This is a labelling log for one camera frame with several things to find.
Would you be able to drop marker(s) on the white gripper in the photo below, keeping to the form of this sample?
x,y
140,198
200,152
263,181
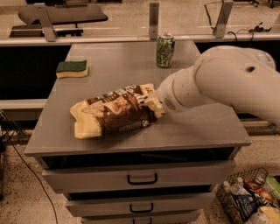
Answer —
x,y
165,94

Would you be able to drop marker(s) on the brown sea salt chip bag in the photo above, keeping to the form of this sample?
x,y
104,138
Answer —
x,y
117,111

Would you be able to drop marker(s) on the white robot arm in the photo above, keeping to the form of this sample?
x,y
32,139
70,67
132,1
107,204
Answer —
x,y
245,79

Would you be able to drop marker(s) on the green and yellow sponge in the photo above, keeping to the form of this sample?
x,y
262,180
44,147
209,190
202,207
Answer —
x,y
72,69

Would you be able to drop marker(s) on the green soda can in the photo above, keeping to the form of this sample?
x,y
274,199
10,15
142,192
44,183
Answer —
x,y
165,50

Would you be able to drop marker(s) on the grey drawer cabinet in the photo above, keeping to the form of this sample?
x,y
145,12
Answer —
x,y
208,133

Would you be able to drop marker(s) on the top grey drawer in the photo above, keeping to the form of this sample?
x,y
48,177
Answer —
x,y
141,176

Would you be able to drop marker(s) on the grey drawer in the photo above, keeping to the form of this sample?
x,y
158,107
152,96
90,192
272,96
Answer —
x,y
141,176
156,218
156,204

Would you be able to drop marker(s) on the middle grey drawer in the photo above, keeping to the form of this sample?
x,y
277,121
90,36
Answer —
x,y
156,204

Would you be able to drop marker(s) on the bottom grey drawer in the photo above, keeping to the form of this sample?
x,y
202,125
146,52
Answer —
x,y
156,218

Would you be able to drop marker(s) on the clear plastic water bottle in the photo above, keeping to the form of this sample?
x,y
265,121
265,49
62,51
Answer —
x,y
237,188

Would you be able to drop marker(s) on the blue snack package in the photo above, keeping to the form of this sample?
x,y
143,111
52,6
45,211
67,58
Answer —
x,y
246,205

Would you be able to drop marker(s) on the green snack package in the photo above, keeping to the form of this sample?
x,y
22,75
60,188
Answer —
x,y
273,187

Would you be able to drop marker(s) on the middle metal bracket post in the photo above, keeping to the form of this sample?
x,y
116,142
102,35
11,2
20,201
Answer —
x,y
153,20

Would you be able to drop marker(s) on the metal bracket post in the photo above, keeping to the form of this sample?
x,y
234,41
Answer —
x,y
221,24
43,17
153,20

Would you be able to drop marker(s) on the right metal bracket post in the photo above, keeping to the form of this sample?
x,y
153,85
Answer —
x,y
221,24

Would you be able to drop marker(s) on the wire mesh basket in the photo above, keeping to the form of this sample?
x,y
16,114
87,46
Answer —
x,y
237,208

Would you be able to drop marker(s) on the left metal bracket post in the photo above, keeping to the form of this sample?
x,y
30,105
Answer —
x,y
43,17

